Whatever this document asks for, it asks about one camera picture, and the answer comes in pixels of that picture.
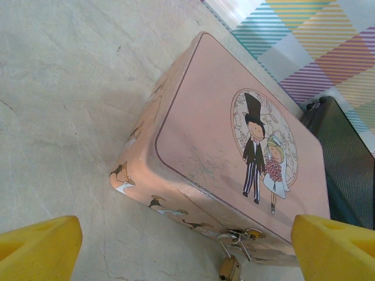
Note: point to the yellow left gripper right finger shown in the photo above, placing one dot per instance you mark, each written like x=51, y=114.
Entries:
x=337, y=254

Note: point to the multicolour striped checked cloth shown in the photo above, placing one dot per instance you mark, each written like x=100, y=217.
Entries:
x=316, y=38

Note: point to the dark grey textured case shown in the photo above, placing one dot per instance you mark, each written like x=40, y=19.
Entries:
x=342, y=164

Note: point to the pink wedding print tin box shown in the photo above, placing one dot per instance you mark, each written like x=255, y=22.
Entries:
x=211, y=111

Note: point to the silver hasp latch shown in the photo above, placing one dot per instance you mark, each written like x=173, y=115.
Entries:
x=254, y=233

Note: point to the brass padlock with steel shackle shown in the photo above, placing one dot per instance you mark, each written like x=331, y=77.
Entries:
x=229, y=267

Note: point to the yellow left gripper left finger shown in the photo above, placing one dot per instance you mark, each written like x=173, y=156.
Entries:
x=35, y=251

